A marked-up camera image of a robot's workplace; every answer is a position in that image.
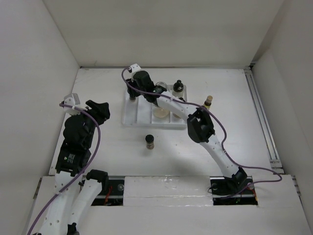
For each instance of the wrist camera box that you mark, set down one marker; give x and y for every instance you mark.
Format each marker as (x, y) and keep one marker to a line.
(72, 100)
(134, 68)

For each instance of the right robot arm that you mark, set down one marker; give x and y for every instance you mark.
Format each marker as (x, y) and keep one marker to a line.
(200, 127)

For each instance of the yellow bottle beige cap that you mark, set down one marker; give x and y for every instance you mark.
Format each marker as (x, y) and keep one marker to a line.
(208, 102)

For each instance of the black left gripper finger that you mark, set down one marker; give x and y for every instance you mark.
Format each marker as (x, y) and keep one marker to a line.
(99, 108)
(100, 117)

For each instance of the black-cap bottle white powder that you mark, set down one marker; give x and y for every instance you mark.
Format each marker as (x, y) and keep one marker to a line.
(178, 89)

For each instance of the aluminium rail right side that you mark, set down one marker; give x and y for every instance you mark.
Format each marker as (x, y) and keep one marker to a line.
(273, 155)

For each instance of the white foam front block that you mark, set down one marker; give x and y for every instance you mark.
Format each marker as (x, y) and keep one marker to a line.
(167, 191)

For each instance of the white divided organizer tray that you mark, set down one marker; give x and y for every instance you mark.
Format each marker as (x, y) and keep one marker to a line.
(139, 113)

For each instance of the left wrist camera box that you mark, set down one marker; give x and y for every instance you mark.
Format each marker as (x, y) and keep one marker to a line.
(72, 100)

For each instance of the round glass jar silver lid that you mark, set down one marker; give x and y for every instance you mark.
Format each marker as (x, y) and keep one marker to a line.
(162, 84)

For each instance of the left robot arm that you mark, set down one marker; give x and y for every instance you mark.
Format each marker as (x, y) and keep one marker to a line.
(74, 192)

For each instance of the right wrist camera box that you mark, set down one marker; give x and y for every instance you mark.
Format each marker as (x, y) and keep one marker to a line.
(134, 68)

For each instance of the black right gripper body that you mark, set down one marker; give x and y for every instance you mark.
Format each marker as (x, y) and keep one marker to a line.
(137, 86)

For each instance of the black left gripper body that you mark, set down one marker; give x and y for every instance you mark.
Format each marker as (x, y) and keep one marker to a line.
(89, 136)

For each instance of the small brown spice jar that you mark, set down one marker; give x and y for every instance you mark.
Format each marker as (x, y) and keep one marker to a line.
(149, 141)

